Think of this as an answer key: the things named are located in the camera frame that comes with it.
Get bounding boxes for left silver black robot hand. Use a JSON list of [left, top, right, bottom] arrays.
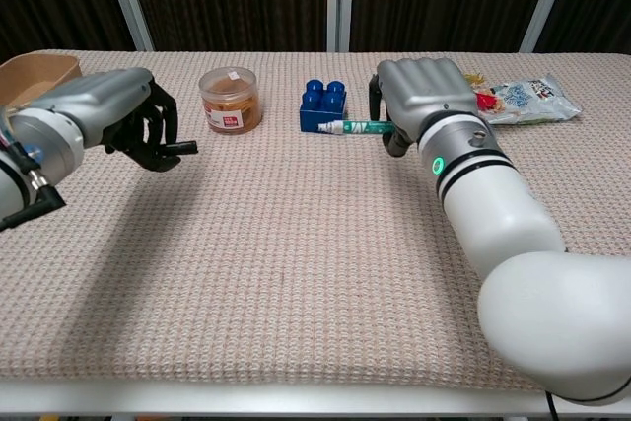
[[29, 67, 182, 174]]

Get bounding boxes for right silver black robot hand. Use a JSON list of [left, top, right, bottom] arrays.
[[368, 56, 479, 159]]

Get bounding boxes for green white marker body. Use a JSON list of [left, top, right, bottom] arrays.
[[317, 118, 396, 139]]

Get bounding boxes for colourful feather shuttlecock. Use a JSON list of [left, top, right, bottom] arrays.
[[462, 71, 498, 109]]

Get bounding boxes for brown paper tray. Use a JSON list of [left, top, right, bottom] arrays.
[[0, 53, 82, 112]]

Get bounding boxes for blue building block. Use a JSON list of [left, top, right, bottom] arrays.
[[299, 79, 348, 135]]

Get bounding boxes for silver blue snack bag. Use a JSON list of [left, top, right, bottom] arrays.
[[475, 73, 583, 127]]

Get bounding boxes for clear jar of rubber bands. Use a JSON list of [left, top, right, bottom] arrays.
[[198, 66, 263, 135]]

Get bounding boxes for pink woven tablecloth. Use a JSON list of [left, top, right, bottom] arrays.
[[0, 49, 631, 392]]

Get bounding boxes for white table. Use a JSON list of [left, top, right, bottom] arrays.
[[0, 377, 631, 418]]

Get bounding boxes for black arm cable connector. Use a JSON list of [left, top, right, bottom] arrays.
[[0, 182, 68, 234]]

